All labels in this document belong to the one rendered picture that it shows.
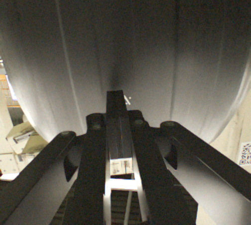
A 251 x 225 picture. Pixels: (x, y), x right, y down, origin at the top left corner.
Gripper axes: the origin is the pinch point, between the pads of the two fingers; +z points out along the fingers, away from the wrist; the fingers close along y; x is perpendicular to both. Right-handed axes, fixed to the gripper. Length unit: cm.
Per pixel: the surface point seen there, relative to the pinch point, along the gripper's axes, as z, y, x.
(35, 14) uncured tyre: 3.0, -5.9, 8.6
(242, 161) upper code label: 28.1, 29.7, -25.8
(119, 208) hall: 636, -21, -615
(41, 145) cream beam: 59, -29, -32
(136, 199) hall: 668, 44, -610
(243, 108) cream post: 26.1, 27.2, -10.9
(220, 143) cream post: 32.2, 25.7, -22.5
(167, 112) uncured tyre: 5.4, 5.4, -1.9
